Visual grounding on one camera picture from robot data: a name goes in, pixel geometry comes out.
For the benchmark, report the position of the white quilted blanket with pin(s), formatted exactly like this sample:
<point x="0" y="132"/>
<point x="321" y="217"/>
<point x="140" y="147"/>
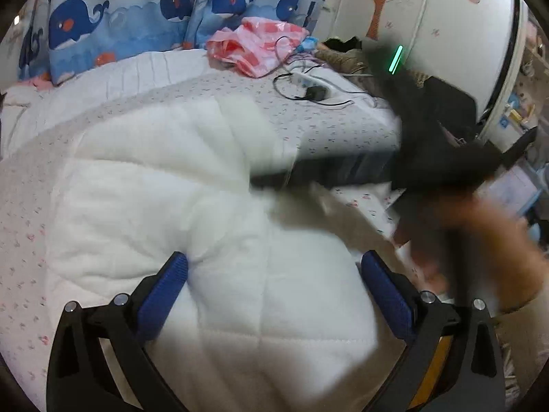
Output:
<point x="171" y="189"/>

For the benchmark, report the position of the brown clothes pile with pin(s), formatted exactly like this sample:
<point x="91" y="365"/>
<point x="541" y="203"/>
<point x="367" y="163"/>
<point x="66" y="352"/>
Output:
<point x="347" y="58"/>

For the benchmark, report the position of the yellow object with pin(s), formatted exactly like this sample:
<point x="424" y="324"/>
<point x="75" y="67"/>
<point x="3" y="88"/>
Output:
<point x="433" y="373"/>

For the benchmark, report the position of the person's right hand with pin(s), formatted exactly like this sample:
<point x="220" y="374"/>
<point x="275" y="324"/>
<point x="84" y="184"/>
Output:
<point x="502" y="249"/>

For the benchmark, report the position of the blue storage box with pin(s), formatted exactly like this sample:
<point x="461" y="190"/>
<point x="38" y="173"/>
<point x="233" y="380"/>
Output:
<point x="514" y="189"/>

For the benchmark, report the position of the white door frame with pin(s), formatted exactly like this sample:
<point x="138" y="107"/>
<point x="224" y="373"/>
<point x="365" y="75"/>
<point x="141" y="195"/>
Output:
<point x="512" y="64"/>

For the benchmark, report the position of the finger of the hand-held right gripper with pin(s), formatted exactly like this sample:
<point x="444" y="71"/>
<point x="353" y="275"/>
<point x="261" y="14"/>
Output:
<point x="343" y="169"/>

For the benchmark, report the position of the pink cloth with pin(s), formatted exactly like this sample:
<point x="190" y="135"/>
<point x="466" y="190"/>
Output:
<point x="38" y="82"/>

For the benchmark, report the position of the orange tree wall sticker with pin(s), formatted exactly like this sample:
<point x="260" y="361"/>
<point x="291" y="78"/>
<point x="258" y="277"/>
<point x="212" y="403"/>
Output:
<point x="379" y="4"/>

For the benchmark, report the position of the person's right forearm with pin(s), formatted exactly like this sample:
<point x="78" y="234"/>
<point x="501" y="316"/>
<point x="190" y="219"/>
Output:
<point x="527" y="339"/>

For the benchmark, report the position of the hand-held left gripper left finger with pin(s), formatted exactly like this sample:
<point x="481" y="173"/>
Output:
<point x="165" y="292"/>

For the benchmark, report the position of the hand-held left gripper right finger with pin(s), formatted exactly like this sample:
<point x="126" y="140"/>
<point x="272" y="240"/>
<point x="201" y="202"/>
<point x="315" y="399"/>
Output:
<point x="386" y="296"/>

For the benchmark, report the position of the cluttered shelf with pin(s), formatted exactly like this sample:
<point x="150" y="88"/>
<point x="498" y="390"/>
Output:
<point x="521" y="111"/>

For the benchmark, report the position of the floral bed sheet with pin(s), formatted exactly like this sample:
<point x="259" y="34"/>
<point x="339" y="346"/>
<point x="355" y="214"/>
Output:
<point x="326" y="124"/>

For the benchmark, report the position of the dark cloth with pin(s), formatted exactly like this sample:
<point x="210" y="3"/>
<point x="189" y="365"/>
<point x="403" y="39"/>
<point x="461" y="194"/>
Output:
<point x="454" y="103"/>

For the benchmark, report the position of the blue cloth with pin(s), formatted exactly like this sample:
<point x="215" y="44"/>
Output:
<point x="309" y="44"/>

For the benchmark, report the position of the pink and white plastic bag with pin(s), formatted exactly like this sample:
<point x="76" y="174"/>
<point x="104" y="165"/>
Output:
<point x="257" y="43"/>

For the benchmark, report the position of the white pleated quilt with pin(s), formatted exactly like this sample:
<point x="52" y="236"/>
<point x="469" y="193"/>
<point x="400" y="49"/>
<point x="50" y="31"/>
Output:
<point x="107" y="81"/>

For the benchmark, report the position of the black power adapter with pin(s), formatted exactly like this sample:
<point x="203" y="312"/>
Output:
<point x="316" y="93"/>

